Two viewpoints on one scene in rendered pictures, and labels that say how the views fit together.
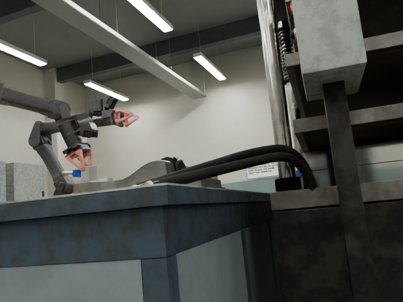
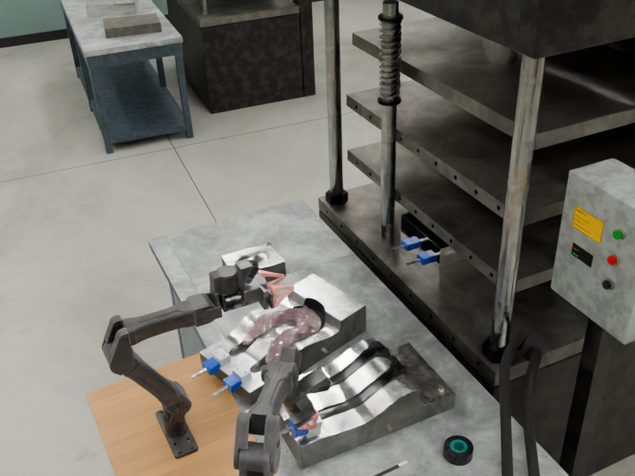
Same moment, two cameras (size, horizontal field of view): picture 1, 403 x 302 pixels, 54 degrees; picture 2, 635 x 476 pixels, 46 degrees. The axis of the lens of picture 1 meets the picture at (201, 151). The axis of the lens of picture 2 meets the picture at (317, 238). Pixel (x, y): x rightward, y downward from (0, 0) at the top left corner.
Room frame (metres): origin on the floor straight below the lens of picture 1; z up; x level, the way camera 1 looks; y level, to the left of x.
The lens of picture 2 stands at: (0.36, 1.34, 2.43)
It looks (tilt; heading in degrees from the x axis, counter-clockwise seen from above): 32 degrees down; 319
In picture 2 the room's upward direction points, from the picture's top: 3 degrees counter-clockwise
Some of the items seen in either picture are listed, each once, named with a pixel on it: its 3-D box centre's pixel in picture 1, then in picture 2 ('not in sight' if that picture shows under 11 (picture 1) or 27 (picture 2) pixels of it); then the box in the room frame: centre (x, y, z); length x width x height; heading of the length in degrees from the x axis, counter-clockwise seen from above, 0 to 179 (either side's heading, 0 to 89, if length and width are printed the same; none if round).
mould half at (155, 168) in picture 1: (149, 183); (359, 391); (1.51, 0.21, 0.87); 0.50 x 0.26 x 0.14; 73
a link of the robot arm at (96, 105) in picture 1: (93, 113); (216, 291); (1.77, 0.49, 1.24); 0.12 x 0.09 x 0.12; 75
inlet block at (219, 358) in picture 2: not in sight; (209, 367); (1.92, 0.46, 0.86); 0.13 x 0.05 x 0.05; 91
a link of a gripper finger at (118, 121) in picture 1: (124, 115); (276, 289); (1.71, 0.33, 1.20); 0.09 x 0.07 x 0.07; 75
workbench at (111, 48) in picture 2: not in sight; (120, 54); (6.02, -1.48, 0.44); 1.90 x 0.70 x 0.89; 160
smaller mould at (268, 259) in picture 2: not in sight; (253, 265); (2.28, 0.00, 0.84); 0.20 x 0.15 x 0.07; 73
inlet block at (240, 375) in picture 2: not in sight; (230, 384); (1.81, 0.46, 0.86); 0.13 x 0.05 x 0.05; 91
